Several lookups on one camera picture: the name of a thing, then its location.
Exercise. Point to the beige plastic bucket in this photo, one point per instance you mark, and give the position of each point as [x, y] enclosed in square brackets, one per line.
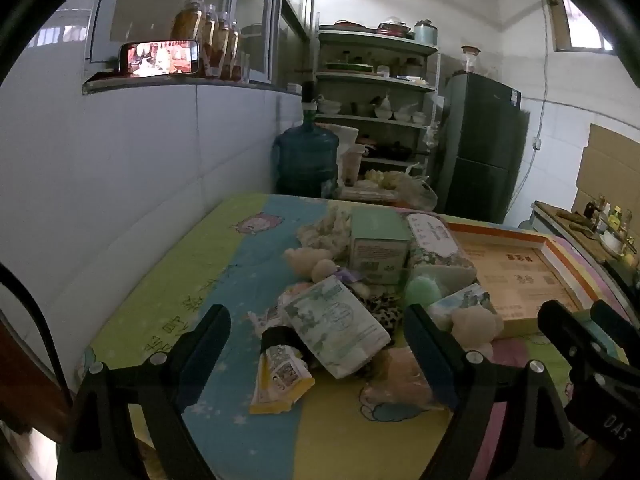
[354, 162]

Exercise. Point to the dark green refrigerator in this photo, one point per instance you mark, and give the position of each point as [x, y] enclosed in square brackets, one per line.
[480, 150]

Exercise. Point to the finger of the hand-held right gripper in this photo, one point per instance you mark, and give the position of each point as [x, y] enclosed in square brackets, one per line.
[562, 325]
[615, 327]

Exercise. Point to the small purple toy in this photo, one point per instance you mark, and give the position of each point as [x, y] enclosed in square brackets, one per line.
[347, 276]

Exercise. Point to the blue water jug with pump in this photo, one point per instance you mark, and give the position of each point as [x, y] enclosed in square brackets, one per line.
[305, 155]

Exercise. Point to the yellow snack packet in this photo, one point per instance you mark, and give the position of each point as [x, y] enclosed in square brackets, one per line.
[280, 380]

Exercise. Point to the yellow-green bottle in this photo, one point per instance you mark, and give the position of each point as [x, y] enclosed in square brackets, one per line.
[616, 217]

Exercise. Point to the tall amber glass bottle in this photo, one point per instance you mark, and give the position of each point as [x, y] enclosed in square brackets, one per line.
[221, 50]
[209, 45]
[233, 55]

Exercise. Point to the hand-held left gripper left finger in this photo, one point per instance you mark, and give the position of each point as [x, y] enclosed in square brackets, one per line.
[216, 330]

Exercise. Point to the leopard print cloth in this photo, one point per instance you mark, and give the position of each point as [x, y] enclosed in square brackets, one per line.
[385, 310]

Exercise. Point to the red pot with glass lid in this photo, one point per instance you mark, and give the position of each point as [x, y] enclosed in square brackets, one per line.
[393, 28]

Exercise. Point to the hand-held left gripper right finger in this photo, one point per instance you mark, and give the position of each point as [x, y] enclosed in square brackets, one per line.
[417, 332]

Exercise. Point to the cardboard sheet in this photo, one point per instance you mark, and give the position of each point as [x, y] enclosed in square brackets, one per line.
[610, 170]

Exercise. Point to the smartphone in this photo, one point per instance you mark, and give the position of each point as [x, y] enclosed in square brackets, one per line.
[160, 58]

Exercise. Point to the floral tissue pack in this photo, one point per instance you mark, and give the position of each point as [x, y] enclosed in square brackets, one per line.
[435, 245]

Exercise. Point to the dark sauce bottle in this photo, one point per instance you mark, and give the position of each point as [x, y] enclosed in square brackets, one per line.
[591, 209]

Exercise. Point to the clear condiment bottle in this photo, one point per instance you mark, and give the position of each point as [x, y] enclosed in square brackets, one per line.
[628, 222]

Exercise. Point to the green bath puff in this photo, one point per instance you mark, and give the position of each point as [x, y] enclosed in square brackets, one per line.
[422, 291]

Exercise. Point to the white lace cloth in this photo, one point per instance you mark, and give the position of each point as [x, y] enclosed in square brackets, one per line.
[330, 230]

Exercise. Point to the teal enamel pot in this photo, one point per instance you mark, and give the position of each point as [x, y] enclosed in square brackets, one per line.
[426, 33]

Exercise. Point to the white metal shelf rack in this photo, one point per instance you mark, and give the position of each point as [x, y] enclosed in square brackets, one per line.
[375, 77]

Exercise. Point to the glass jar with brown lid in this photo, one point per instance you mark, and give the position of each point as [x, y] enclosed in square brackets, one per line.
[471, 60]

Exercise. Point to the wall socket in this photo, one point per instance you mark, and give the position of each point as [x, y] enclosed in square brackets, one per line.
[537, 144]

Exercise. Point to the cartoon printed tablecloth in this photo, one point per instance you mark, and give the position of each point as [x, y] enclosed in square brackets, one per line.
[200, 260]

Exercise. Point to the green tissue box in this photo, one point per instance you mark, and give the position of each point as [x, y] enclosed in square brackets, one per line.
[377, 240]

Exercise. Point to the stack of white bowls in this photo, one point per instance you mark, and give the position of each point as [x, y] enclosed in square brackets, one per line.
[328, 107]

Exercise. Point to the black cloth roll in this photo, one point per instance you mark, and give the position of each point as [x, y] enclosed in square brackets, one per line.
[280, 337]

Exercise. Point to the white green-print wipes packet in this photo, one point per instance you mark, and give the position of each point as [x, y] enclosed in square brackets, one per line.
[335, 325]

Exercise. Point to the small blue-print wipes packet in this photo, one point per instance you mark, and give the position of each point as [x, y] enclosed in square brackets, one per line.
[465, 300]

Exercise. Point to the white bowl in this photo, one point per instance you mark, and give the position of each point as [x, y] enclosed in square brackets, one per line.
[612, 244]

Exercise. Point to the barred window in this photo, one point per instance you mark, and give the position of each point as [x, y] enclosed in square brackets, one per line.
[585, 25]

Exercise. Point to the clear plastic bag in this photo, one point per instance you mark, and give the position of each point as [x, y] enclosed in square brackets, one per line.
[400, 187]

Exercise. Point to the black wok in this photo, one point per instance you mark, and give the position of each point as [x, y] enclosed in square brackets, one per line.
[392, 151]

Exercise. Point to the peach plastic bag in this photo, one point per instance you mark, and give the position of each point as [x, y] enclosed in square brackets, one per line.
[400, 375]

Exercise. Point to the red flat pan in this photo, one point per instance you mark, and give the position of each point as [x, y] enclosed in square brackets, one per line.
[348, 24]

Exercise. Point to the orange-rimmed cardboard box tray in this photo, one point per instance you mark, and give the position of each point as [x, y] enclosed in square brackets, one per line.
[515, 280]

